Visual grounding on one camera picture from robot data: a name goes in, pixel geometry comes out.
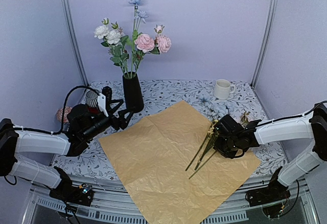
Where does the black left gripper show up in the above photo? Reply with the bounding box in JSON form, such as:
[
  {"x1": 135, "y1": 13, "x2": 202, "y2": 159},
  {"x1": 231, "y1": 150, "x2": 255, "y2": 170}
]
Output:
[{"x1": 83, "y1": 99, "x2": 136, "y2": 141}]

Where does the artificial flower bouquet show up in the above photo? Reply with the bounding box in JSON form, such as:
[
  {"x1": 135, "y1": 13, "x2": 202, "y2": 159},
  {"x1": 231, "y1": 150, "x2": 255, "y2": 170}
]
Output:
[{"x1": 185, "y1": 120, "x2": 220, "y2": 179}]

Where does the orange wrapping paper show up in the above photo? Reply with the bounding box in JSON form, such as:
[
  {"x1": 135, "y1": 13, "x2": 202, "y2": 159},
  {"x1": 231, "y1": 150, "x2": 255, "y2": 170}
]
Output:
[{"x1": 100, "y1": 101, "x2": 261, "y2": 223}]

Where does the pink rose stem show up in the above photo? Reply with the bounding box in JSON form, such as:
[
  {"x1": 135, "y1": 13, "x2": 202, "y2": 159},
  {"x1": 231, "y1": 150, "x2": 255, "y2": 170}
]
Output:
[{"x1": 135, "y1": 25, "x2": 172, "y2": 71}]

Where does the thin blue flower stem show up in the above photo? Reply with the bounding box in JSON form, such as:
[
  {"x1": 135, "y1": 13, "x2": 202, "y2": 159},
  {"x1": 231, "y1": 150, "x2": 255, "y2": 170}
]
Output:
[{"x1": 128, "y1": 0, "x2": 149, "y2": 74}]

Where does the blue peony stem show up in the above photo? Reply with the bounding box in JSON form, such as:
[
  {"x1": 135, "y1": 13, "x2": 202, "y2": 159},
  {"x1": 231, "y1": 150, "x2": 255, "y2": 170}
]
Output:
[{"x1": 199, "y1": 95, "x2": 237, "y2": 120}]

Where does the white rose stem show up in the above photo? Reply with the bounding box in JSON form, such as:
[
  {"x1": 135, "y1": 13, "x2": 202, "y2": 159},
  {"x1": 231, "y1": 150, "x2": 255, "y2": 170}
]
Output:
[{"x1": 94, "y1": 18, "x2": 129, "y2": 78}]

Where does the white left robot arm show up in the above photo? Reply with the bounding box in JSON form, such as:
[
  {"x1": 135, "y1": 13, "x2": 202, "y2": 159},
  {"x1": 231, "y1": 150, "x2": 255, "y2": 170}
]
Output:
[{"x1": 1, "y1": 98, "x2": 134, "y2": 200}]

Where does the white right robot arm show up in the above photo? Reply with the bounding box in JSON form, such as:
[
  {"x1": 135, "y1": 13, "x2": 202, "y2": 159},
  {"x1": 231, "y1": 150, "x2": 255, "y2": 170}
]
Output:
[{"x1": 214, "y1": 101, "x2": 326, "y2": 201}]

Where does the tall black vase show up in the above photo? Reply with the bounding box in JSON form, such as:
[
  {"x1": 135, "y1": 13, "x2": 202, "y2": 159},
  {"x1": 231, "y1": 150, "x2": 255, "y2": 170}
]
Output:
[{"x1": 123, "y1": 72, "x2": 144, "y2": 113}]

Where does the striped black white cup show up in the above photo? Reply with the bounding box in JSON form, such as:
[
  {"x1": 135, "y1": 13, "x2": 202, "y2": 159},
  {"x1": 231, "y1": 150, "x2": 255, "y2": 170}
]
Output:
[{"x1": 85, "y1": 91, "x2": 99, "y2": 108}]

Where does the cream ceramic mug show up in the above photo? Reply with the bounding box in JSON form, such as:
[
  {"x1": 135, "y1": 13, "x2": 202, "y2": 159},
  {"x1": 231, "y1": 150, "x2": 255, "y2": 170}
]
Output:
[{"x1": 213, "y1": 79, "x2": 236, "y2": 100}]

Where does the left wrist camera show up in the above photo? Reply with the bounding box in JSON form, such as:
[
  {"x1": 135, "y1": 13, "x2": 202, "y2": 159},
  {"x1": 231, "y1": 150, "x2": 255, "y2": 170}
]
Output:
[{"x1": 97, "y1": 86, "x2": 112, "y2": 117}]

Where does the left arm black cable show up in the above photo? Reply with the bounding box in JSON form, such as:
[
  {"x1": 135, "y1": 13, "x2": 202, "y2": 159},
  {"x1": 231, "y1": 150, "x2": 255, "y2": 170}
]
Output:
[{"x1": 10, "y1": 86, "x2": 100, "y2": 136}]

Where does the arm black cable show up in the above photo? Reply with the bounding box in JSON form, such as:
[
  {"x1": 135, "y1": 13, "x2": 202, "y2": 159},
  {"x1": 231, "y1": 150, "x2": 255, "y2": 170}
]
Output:
[
  {"x1": 229, "y1": 103, "x2": 327, "y2": 158},
  {"x1": 10, "y1": 86, "x2": 100, "y2": 136}
]

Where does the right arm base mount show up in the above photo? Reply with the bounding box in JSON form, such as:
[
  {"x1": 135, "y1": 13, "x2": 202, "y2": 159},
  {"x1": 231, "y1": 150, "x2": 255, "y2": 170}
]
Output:
[{"x1": 245, "y1": 167, "x2": 291, "y2": 219}]

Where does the aluminium front rail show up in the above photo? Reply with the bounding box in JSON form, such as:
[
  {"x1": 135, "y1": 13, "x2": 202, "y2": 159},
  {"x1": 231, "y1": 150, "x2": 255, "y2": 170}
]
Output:
[{"x1": 22, "y1": 176, "x2": 320, "y2": 223}]

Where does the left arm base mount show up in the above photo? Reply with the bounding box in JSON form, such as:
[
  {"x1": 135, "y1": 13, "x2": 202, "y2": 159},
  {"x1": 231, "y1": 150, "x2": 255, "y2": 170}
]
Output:
[{"x1": 49, "y1": 166, "x2": 94, "y2": 207}]

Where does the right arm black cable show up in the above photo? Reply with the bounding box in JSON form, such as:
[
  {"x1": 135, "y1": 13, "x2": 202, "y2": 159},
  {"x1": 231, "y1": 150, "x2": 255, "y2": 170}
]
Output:
[{"x1": 229, "y1": 103, "x2": 327, "y2": 158}]

